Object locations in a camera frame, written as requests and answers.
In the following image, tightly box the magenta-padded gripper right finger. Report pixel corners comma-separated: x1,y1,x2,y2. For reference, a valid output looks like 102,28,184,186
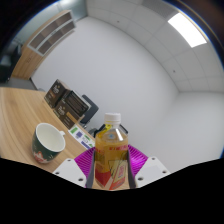
127,144,172,188

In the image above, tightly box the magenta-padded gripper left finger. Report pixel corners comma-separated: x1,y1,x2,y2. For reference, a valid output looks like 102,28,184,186
52,147,96,189

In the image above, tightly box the yellow drink bottle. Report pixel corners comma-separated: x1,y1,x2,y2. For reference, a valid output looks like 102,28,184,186
94,112,130,191

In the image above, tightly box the green printed mug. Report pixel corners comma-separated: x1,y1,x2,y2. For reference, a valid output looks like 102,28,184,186
31,122,67,164

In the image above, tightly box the green and white leaflet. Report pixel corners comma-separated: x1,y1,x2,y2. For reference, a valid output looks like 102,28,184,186
68,124,96,150

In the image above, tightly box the wide dark brown box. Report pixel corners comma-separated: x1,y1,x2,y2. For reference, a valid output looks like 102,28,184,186
53,89,91,130

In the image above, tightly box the dark blue office chair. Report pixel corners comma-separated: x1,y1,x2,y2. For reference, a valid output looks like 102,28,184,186
79,94,100,127

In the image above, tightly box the tall dark brown box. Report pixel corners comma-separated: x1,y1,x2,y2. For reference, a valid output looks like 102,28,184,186
43,78,71,109

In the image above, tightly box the wooden glass-door shelf cabinet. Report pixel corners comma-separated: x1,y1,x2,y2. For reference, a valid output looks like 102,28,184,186
11,9,77,80

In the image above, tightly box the square ceiling light panel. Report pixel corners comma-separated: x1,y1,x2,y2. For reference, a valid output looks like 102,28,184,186
167,12,208,49

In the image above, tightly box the ceiling air vent grille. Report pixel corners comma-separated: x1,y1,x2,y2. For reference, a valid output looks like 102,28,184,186
141,0,178,10

